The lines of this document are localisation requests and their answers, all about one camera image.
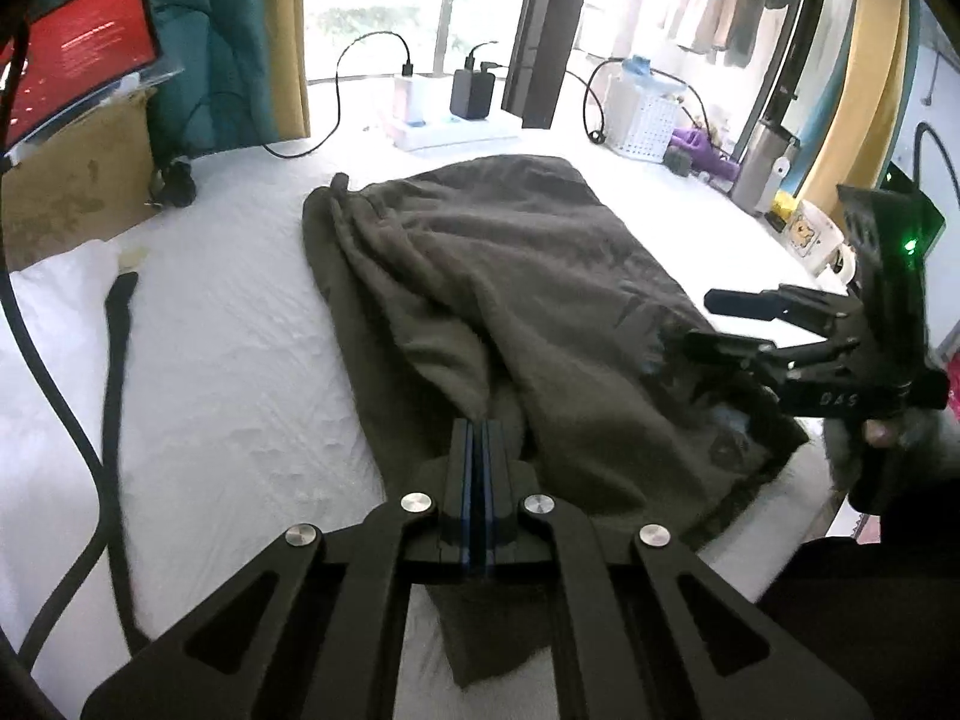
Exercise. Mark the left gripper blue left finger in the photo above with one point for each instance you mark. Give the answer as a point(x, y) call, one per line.
point(456, 511)

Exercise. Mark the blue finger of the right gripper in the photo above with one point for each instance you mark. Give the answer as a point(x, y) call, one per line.
point(752, 367)
point(816, 311)

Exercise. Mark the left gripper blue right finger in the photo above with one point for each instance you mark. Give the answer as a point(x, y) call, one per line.
point(499, 509)

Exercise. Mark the dark olive t-shirt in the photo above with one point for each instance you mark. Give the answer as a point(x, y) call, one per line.
point(501, 289)

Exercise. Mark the cream cartoon mug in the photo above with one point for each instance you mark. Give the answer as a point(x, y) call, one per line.
point(817, 243)

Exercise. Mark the yellow curtain right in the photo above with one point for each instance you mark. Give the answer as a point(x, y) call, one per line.
point(850, 135)

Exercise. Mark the yellow curtain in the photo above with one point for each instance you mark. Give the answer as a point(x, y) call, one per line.
point(284, 26)
point(850, 135)

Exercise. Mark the stainless steel thermos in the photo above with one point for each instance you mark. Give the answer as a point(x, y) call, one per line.
point(765, 164)

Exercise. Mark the purple plush toy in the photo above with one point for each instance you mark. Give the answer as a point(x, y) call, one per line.
point(704, 155)

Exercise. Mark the white perforated basket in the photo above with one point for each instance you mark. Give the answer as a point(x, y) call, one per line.
point(639, 122)

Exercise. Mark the white power strip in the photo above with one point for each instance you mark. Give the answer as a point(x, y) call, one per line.
point(450, 131)

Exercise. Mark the black charger brick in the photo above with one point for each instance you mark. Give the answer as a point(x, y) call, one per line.
point(472, 89)

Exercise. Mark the white folded cloth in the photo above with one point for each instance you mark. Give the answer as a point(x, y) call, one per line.
point(49, 506)

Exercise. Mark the white charger plug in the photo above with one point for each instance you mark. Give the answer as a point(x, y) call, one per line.
point(408, 110)

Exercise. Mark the yellow curtain left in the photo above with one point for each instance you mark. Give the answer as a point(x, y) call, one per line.
point(284, 26)

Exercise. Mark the balcony railing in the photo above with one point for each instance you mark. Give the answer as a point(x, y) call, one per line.
point(370, 37)

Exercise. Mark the brown cardboard box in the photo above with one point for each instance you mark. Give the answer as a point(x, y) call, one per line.
point(89, 181)

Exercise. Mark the teal curtain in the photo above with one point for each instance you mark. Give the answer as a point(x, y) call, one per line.
point(222, 99)

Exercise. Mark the red screen tablet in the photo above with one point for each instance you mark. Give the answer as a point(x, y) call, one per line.
point(76, 50)

